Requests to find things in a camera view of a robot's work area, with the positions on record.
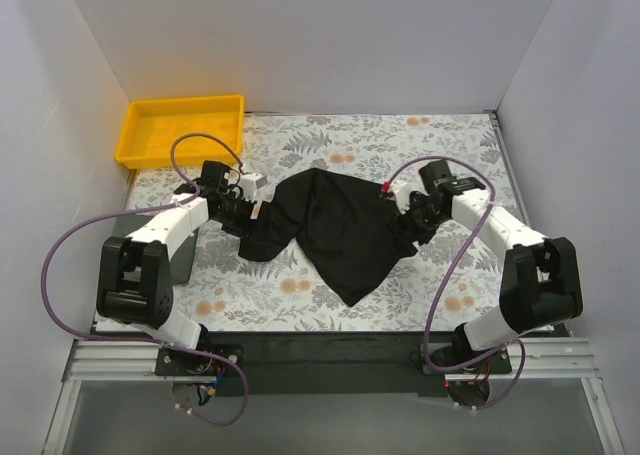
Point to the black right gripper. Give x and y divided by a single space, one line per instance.
406 220

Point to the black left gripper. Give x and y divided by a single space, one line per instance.
245 217

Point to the black t shirt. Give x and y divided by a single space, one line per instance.
342 225

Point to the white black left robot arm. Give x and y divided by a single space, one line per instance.
135 284

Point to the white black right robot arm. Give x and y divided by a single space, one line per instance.
540 282

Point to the folded grey t shirt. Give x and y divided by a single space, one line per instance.
182 261

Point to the yellow plastic tray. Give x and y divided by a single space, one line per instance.
152 126

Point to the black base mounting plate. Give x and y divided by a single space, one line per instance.
297 363

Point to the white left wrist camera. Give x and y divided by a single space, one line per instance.
250 183

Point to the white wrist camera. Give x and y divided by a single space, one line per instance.
250 183
399 192

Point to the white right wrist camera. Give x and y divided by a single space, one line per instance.
399 192

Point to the aluminium frame rail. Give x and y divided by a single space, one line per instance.
545 397

